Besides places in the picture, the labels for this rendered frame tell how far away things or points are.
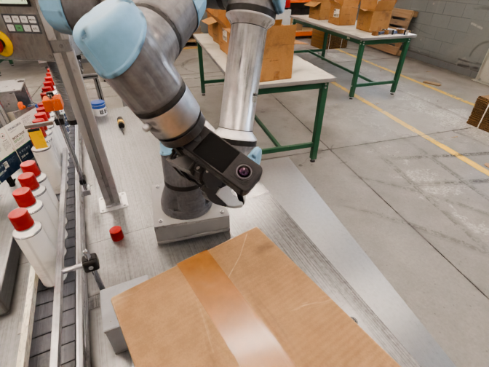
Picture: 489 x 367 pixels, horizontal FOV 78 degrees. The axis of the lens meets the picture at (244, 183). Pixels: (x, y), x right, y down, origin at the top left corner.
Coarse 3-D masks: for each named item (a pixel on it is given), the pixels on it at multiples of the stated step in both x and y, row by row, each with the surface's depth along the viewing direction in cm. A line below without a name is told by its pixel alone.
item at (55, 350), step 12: (60, 192) 84; (60, 204) 80; (60, 216) 76; (60, 228) 72; (60, 240) 69; (60, 252) 66; (60, 264) 63; (60, 276) 61; (60, 288) 59; (60, 300) 57; (60, 312) 55; (60, 324) 54; (60, 336) 52; (60, 348) 51
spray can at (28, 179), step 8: (24, 176) 68; (32, 176) 69; (24, 184) 68; (32, 184) 69; (40, 184) 73; (32, 192) 70; (40, 192) 71; (48, 200) 73; (48, 208) 73; (56, 216) 76; (56, 224) 76
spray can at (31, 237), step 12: (12, 216) 57; (24, 216) 58; (24, 228) 59; (36, 228) 61; (24, 240) 59; (36, 240) 61; (48, 240) 64; (24, 252) 61; (36, 252) 62; (48, 252) 64; (36, 264) 63; (48, 264) 65; (48, 276) 66
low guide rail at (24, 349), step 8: (32, 272) 67; (32, 280) 66; (32, 288) 64; (32, 296) 63; (32, 304) 62; (24, 312) 60; (32, 312) 61; (24, 320) 58; (32, 320) 60; (24, 328) 57; (32, 328) 59; (24, 336) 56; (24, 344) 55; (24, 352) 53; (24, 360) 52
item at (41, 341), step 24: (72, 144) 124; (72, 168) 109; (72, 192) 97; (72, 216) 88; (72, 240) 80; (72, 264) 74; (48, 288) 68; (72, 288) 68; (48, 312) 63; (72, 312) 63; (48, 336) 59; (72, 336) 59; (48, 360) 56; (72, 360) 56
